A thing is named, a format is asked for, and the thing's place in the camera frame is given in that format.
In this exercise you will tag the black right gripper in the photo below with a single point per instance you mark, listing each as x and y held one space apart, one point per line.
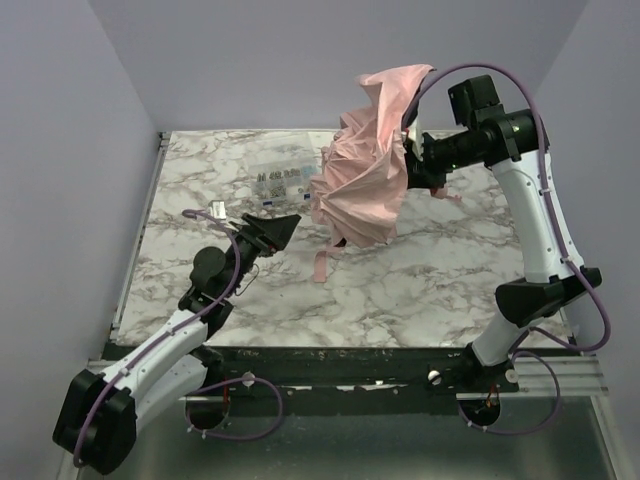
417 163

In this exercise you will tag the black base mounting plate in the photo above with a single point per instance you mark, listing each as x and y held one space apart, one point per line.
261 398

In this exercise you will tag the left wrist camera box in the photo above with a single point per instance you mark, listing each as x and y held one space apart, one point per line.
217 209

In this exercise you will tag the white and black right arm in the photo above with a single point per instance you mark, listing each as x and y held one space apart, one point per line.
514 147

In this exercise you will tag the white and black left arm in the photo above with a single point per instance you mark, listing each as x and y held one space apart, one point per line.
103 412

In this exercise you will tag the aluminium frame rail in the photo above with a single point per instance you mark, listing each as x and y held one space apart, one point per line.
438 371

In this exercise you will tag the pink folding umbrella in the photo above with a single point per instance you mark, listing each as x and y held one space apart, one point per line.
364 178

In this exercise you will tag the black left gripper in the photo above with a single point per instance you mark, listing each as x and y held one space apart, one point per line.
254 236

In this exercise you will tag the clear plastic organizer box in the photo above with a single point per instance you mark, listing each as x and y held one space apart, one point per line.
281 182

